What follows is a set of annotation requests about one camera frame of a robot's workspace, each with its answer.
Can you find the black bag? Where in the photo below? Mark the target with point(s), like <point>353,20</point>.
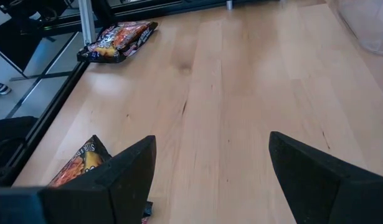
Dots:
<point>10,140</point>

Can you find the clear plastic bin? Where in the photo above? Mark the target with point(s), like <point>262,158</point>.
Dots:
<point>371,31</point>

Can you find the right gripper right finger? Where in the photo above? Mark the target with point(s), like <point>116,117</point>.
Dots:
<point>334,199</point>

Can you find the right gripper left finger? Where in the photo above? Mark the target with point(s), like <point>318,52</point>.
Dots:
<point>101,193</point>

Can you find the small silver cylinder post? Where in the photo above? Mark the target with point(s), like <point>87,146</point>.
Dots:
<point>229,4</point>

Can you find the person's shoe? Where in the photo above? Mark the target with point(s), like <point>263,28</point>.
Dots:
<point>0,89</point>

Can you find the black fire noodle pack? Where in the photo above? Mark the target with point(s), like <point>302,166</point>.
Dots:
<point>82,161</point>
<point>116,40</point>

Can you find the silver aluminium post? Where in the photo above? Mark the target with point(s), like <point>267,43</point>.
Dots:
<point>87,21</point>

